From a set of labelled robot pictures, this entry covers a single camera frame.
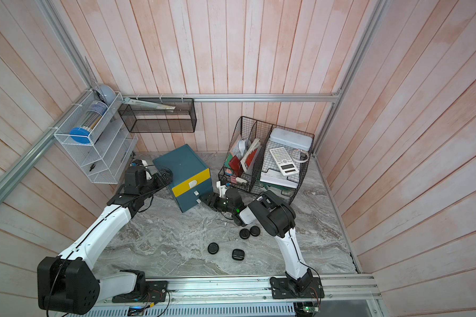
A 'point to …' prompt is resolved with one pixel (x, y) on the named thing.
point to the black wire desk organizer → (264, 157)
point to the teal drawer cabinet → (191, 176)
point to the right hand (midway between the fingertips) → (200, 199)
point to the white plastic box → (291, 139)
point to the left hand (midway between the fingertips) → (165, 178)
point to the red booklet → (236, 166)
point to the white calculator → (284, 161)
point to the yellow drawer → (197, 179)
